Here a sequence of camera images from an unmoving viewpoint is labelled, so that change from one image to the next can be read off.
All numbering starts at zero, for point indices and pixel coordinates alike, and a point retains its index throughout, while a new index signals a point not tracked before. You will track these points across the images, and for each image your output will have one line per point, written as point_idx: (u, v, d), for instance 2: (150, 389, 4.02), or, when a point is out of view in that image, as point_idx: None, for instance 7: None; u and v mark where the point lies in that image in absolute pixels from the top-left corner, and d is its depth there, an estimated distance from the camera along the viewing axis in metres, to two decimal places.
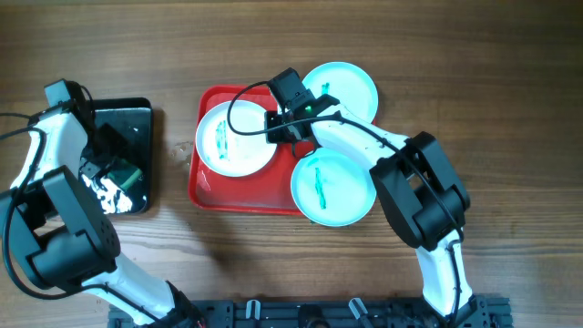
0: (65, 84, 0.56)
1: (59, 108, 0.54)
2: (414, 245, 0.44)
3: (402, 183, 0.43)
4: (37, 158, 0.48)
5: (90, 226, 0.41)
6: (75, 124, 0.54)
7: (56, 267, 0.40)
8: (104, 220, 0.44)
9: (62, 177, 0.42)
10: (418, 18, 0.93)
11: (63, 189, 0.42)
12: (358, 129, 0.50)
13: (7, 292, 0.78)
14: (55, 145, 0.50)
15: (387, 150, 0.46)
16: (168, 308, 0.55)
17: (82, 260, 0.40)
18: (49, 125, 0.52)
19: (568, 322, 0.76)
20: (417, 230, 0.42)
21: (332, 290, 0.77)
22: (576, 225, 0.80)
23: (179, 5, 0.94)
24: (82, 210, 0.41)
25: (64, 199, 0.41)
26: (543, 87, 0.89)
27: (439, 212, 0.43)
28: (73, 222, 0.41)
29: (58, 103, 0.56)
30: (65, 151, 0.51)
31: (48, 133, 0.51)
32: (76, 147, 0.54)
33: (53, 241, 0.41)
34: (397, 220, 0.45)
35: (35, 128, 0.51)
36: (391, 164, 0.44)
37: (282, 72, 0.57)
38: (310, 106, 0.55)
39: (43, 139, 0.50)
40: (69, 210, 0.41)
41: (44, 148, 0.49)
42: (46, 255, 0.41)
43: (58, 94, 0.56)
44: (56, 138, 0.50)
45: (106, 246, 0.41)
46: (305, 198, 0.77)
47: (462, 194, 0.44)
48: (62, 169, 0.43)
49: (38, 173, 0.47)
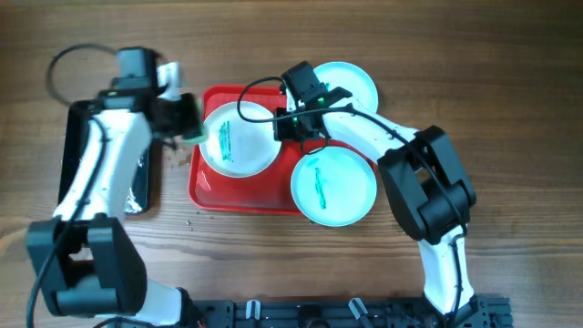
0: (141, 55, 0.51)
1: (127, 100, 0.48)
2: (417, 238, 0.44)
3: (409, 175, 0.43)
4: (91, 183, 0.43)
5: (122, 287, 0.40)
6: (139, 133, 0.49)
7: (79, 309, 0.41)
8: (135, 266, 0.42)
9: (108, 239, 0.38)
10: (418, 18, 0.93)
11: (106, 249, 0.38)
12: (369, 121, 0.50)
13: (7, 292, 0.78)
14: (112, 167, 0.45)
15: (396, 142, 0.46)
16: (173, 322, 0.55)
17: (106, 310, 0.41)
18: (113, 124, 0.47)
19: (568, 322, 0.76)
20: (422, 223, 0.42)
21: (332, 290, 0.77)
22: (576, 225, 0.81)
23: (179, 5, 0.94)
24: (119, 272, 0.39)
25: (103, 258, 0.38)
26: (543, 87, 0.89)
27: (445, 206, 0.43)
28: (107, 281, 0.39)
29: (127, 77, 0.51)
30: (123, 169, 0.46)
31: (111, 138, 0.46)
32: (137, 149, 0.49)
33: (81, 285, 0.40)
34: (402, 211, 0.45)
35: (101, 125, 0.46)
36: (399, 156, 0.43)
37: (297, 65, 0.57)
38: (322, 97, 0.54)
39: (103, 151, 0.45)
40: (107, 269, 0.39)
41: (99, 168, 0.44)
42: (72, 297, 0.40)
43: (132, 66, 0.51)
44: (116, 155, 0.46)
45: (132, 304, 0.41)
46: (308, 193, 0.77)
47: (468, 190, 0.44)
48: (110, 221, 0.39)
49: (87, 210, 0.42)
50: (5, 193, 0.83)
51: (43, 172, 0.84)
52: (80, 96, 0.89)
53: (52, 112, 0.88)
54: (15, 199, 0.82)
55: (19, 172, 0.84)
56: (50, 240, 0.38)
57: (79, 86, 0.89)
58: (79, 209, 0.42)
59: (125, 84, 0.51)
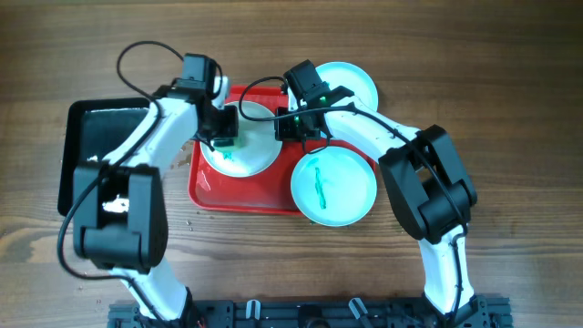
0: (203, 63, 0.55)
1: (186, 95, 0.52)
2: (418, 237, 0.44)
3: (410, 173, 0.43)
4: (140, 143, 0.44)
5: (148, 234, 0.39)
6: (189, 118, 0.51)
7: (102, 250, 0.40)
8: (163, 225, 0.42)
9: (148, 179, 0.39)
10: (418, 18, 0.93)
11: (143, 189, 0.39)
12: (371, 120, 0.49)
13: (7, 292, 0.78)
14: (161, 136, 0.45)
15: (397, 141, 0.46)
16: (175, 315, 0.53)
17: (126, 257, 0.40)
18: (168, 107, 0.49)
19: (568, 322, 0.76)
20: (423, 222, 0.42)
21: (332, 290, 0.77)
22: (576, 225, 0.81)
23: (180, 5, 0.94)
24: (149, 216, 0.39)
25: (138, 199, 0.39)
26: (543, 87, 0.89)
27: (446, 205, 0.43)
28: (136, 221, 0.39)
29: (189, 78, 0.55)
30: (170, 145, 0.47)
31: (166, 115, 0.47)
32: (180, 138, 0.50)
33: (112, 225, 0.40)
34: (403, 210, 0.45)
35: (158, 103, 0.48)
36: (401, 155, 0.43)
37: (301, 63, 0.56)
38: (325, 96, 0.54)
39: (158, 124, 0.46)
40: (138, 210, 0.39)
41: (150, 134, 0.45)
42: (100, 236, 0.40)
43: (194, 70, 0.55)
44: (167, 128, 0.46)
45: (151, 257, 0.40)
46: (308, 193, 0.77)
47: (468, 189, 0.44)
48: (154, 169, 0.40)
49: (132, 160, 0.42)
50: (5, 193, 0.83)
51: (43, 172, 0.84)
52: (79, 96, 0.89)
53: (52, 112, 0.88)
54: (15, 199, 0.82)
55: (19, 172, 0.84)
56: (97, 172, 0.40)
57: (79, 86, 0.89)
58: (125, 158, 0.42)
59: (184, 84, 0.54)
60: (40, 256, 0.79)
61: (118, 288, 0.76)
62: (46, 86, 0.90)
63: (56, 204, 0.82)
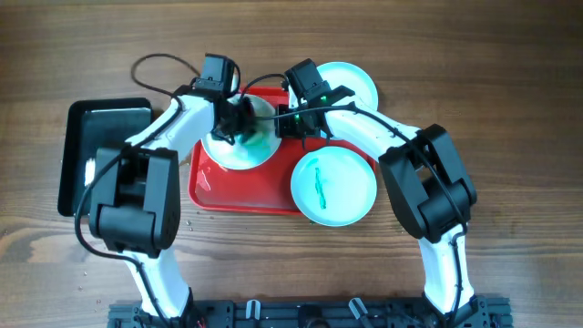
0: (223, 64, 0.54)
1: (207, 95, 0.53)
2: (418, 236, 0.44)
3: (410, 173, 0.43)
4: (160, 129, 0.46)
5: (161, 215, 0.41)
6: (207, 116, 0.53)
7: (117, 228, 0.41)
8: (175, 209, 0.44)
9: (167, 162, 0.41)
10: (418, 18, 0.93)
11: (161, 172, 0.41)
12: (372, 119, 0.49)
13: (7, 292, 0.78)
14: (180, 127, 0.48)
15: (398, 139, 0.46)
16: (176, 312, 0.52)
17: (138, 237, 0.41)
18: (189, 102, 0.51)
19: (567, 322, 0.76)
20: (423, 221, 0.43)
21: (332, 290, 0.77)
22: (576, 225, 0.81)
23: (180, 5, 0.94)
24: (164, 198, 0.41)
25: (156, 180, 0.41)
26: (543, 88, 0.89)
27: (446, 205, 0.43)
28: (150, 202, 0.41)
29: (208, 79, 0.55)
30: (186, 137, 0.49)
31: (186, 108, 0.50)
32: (196, 133, 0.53)
33: (127, 205, 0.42)
34: (403, 210, 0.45)
35: (178, 98, 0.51)
36: (400, 153, 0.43)
37: (301, 61, 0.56)
38: (325, 96, 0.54)
39: (177, 117, 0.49)
40: (156, 191, 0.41)
41: (170, 123, 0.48)
42: (116, 214, 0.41)
43: (212, 70, 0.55)
44: (186, 121, 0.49)
45: (163, 238, 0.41)
46: (307, 193, 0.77)
47: (468, 189, 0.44)
48: (172, 151, 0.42)
49: (153, 143, 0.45)
50: (6, 193, 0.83)
51: (43, 172, 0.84)
52: (79, 96, 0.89)
53: (53, 111, 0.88)
54: (15, 199, 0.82)
55: (19, 172, 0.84)
56: (118, 152, 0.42)
57: (79, 86, 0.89)
58: (147, 140, 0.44)
59: (203, 84, 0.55)
60: (40, 257, 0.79)
61: (117, 288, 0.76)
62: (46, 86, 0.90)
63: (56, 204, 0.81)
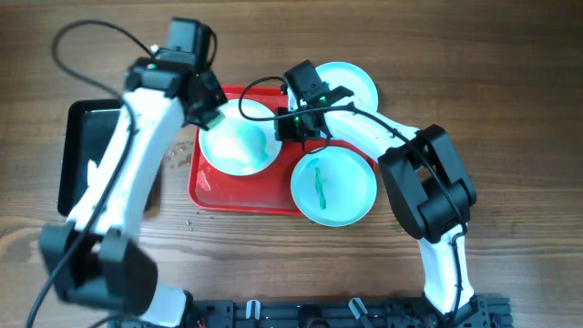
0: (193, 29, 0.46)
1: (175, 70, 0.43)
2: (418, 236, 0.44)
3: (409, 173, 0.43)
4: (110, 184, 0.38)
5: (127, 301, 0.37)
6: (178, 109, 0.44)
7: (85, 308, 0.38)
8: (146, 271, 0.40)
9: (118, 260, 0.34)
10: (418, 19, 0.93)
11: (114, 269, 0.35)
12: (371, 120, 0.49)
13: (7, 292, 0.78)
14: (136, 164, 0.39)
15: (397, 140, 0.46)
16: (172, 325, 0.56)
17: (110, 312, 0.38)
18: (147, 111, 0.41)
19: (568, 322, 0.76)
20: (422, 221, 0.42)
21: (332, 290, 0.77)
22: (576, 225, 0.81)
23: (180, 5, 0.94)
24: (126, 288, 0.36)
25: (110, 275, 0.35)
26: (543, 88, 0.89)
27: (445, 205, 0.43)
28: (112, 292, 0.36)
29: (178, 49, 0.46)
30: (149, 163, 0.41)
31: (138, 128, 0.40)
32: (166, 144, 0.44)
33: (88, 289, 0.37)
34: (402, 210, 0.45)
35: (131, 114, 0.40)
36: (399, 154, 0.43)
37: (300, 64, 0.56)
38: (325, 96, 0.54)
39: (129, 144, 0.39)
40: (115, 283, 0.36)
41: (121, 164, 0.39)
42: (78, 299, 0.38)
43: (181, 38, 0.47)
44: (140, 148, 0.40)
45: (136, 310, 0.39)
46: (306, 193, 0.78)
47: (468, 189, 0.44)
48: (124, 240, 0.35)
49: (102, 220, 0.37)
50: (6, 193, 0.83)
51: (43, 172, 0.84)
52: (79, 96, 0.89)
53: (53, 112, 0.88)
54: (15, 199, 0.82)
55: (19, 172, 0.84)
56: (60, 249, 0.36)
57: (79, 86, 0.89)
58: (94, 217, 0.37)
59: (168, 55, 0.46)
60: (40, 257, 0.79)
61: None
62: (47, 86, 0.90)
63: (56, 204, 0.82)
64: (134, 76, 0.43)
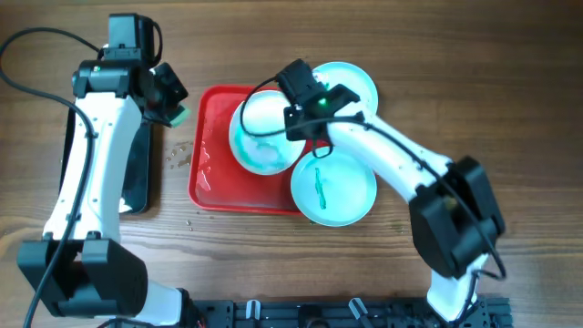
0: (133, 23, 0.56)
1: (121, 67, 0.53)
2: (448, 274, 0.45)
3: (445, 216, 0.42)
4: (82, 189, 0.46)
5: (119, 297, 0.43)
6: (133, 106, 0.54)
7: (83, 310, 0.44)
8: (134, 272, 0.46)
9: (102, 258, 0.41)
10: (418, 19, 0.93)
11: (98, 266, 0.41)
12: (383, 139, 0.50)
13: (7, 292, 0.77)
14: (102, 164, 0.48)
15: (425, 174, 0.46)
16: (173, 322, 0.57)
17: (106, 311, 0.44)
18: (102, 115, 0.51)
19: (568, 322, 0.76)
20: (454, 262, 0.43)
21: (332, 290, 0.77)
22: (576, 225, 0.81)
23: (180, 5, 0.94)
24: (115, 286, 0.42)
25: (97, 273, 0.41)
26: (543, 88, 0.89)
27: (476, 242, 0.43)
28: (104, 291, 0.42)
29: (120, 46, 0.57)
30: (115, 161, 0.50)
31: (97, 134, 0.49)
32: (126, 144, 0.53)
33: (82, 291, 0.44)
34: (432, 249, 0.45)
35: (86, 123, 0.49)
36: (432, 196, 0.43)
37: (293, 63, 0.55)
38: (324, 98, 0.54)
39: (91, 148, 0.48)
40: (103, 282, 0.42)
41: (88, 169, 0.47)
42: (74, 302, 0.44)
43: (122, 35, 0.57)
44: (101, 150, 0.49)
45: (129, 305, 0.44)
46: (307, 198, 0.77)
47: (498, 223, 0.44)
48: (105, 240, 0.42)
49: (79, 226, 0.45)
50: (6, 193, 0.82)
51: (43, 172, 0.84)
52: None
53: (52, 111, 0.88)
54: (16, 199, 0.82)
55: (19, 172, 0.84)
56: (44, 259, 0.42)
57: None
58: (70, 225, 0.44)
59: (115, 52, 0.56)
60: None
61: None
62: (46, 86, 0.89)
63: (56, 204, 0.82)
64: (82, 79, 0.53)
